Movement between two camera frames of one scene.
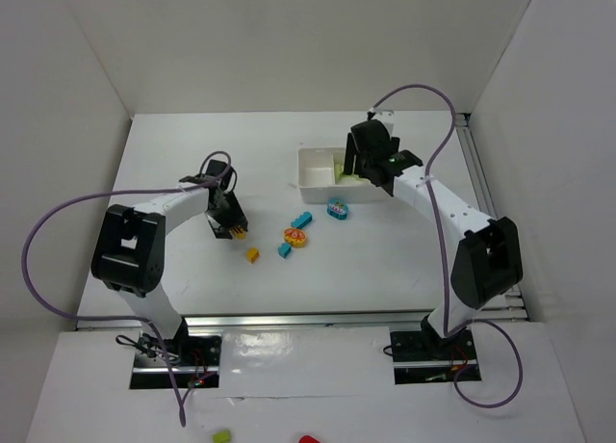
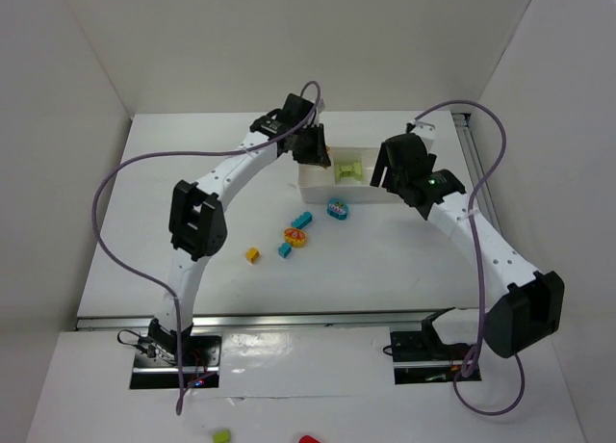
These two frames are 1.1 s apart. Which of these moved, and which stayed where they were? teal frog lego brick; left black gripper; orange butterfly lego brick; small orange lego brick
Moved: left black gripper
Stayed: orange butterfly lego brick; teal frog lego brick; small orange lego brick
